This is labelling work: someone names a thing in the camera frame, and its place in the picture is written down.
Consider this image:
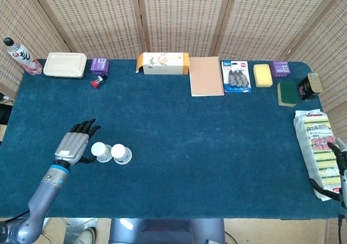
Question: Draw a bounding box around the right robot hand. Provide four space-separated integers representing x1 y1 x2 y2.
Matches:
309 138 347 209

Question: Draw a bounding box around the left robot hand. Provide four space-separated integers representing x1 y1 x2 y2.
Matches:
54 118 102 166

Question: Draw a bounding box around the white floral paper cup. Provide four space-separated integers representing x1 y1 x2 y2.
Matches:
91 142 112 163
111 143 133 165

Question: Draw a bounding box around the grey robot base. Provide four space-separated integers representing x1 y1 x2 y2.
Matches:
108 218 226 244

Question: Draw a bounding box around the packaged sponge multipack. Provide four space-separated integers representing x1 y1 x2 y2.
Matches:
293 109 343 203

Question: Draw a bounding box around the red emergency stop button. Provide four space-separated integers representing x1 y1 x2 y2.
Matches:
91 74 108 89

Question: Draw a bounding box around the black equipment beside table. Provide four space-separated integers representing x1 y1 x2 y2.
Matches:
0 92 14 126

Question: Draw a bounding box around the dark tin with gold lid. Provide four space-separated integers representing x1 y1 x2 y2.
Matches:
297 72 324 102

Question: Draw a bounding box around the beige lidded lunch box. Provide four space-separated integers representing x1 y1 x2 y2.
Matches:
43 52 88 79

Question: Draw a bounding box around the purple cardboard box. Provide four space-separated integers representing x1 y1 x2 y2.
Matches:
272 60 292 79
90 57 110 76

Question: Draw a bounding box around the green and yellow scouring sponge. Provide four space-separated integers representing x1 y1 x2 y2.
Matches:
277 81 298 107

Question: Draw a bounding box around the worn shoe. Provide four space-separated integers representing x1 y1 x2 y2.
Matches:
75 227 97 244

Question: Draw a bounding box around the clear plastic drink bottle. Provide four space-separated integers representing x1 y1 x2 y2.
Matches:
3 37 43 76

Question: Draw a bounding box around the blue fabric table cloth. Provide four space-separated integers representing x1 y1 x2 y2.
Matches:
0 59 347 220

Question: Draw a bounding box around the woven bamboo screen panel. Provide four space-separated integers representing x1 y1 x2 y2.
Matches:
214 0 339 63
27 0 147 60
0 0 72 98
137 0 234 58
281 0 347 144

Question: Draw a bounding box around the cream and orange tissue box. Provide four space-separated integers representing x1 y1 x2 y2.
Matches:
134 52 190 75

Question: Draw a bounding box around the blue correction tape pack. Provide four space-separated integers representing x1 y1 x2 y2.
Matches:
221 60 252 94

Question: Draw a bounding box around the tan spiral notebook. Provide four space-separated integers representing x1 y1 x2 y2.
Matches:
189 56 226 97

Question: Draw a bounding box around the black cable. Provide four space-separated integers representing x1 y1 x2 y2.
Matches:
337 214 344 244

